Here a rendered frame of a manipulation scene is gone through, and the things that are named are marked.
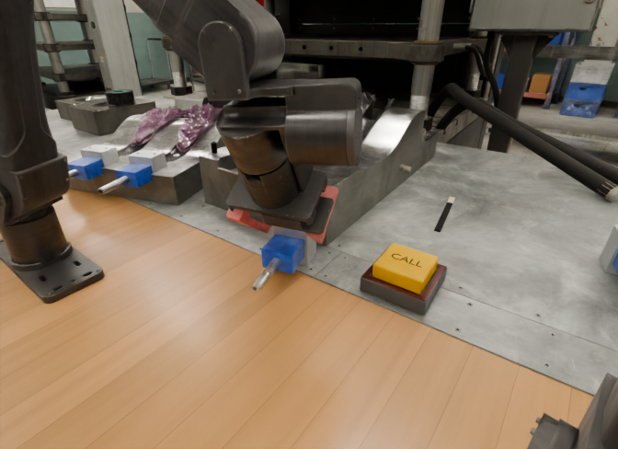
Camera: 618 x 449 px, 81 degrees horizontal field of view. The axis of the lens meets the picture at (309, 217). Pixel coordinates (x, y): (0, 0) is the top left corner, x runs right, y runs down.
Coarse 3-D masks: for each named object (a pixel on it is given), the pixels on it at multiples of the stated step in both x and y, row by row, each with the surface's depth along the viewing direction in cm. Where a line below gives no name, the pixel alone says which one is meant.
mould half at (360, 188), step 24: (384, 120) 70; (408, 120) 69; (384, 144) 66; (408, 144) 71; (432, 144) 85; (216, 168) 60; (336, 168) 56; (360, 168) 57; (384, 168) 64; (216, 192) 63; (360, 192) 58; (384, 192) 67; (336, 216) 53; (360, 216) 61
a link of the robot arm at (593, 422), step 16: (608, 384) 16; (592, 400) 17; (608, 400) 14; (592, 416) 14; (608, 416) 13; (592, 432) 13; (608, 432) 12; (576, 448) 15; (592, 448) 12; (608, 448) 12
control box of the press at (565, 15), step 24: (480, 0) 102; (504, 0) 99; (528, 0) 96; (552, 0) 93; (576, 0) 91; (600, 0) 89; (480, 24) 104; (504, 24) 101; (528, 24) 98; (552, 24) 95; (576, 24) 93; (528, 48) 104; (528, 72) 107; (504, 96) 112; (504, 144) 117
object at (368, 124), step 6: (366, 96) 78; (372, 96) 78; (366, 102) 79; (372, 102) 75; (390, 102) 73; (372, 108) 76; (384, 108) 72; (366, 114) 74; (372, 114) 84; (378, 114) 83; (366, 120) 73; (372, 120) 73; (366, 126) 71; (372, 126) 70; (366, 132) 70
